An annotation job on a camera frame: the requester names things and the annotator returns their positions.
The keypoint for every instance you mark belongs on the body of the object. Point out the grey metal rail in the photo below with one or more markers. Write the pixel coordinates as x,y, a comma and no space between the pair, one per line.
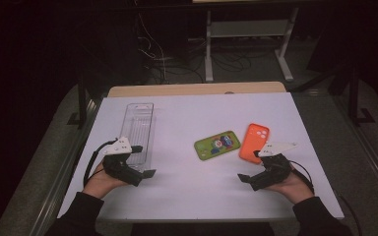
64,178
367,154

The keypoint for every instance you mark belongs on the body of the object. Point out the clear plastic storage rack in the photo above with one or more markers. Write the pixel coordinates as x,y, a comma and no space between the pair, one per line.
139,124

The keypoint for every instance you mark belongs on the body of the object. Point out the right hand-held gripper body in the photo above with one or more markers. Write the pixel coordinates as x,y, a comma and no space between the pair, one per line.
274,168

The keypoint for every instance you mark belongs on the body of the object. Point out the person's left hand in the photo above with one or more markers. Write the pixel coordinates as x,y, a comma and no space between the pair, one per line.
100,183

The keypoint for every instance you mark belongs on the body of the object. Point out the orange phone case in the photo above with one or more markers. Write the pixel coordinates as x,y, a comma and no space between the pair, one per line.
252,144

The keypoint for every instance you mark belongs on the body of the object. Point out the green cartoon phone case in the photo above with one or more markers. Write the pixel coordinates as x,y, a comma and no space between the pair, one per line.
216,146

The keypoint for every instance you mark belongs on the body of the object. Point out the black metal stand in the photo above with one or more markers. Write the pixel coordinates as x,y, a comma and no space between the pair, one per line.
354,98
82,105

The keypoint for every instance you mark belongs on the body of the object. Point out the person's right hand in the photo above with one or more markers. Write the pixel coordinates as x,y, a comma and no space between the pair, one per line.
293,190

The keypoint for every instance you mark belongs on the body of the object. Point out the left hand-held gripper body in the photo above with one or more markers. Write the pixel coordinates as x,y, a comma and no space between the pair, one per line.
119,167

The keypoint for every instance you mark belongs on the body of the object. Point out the white metal desk frame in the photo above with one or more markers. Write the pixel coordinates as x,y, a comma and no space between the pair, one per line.
249,29

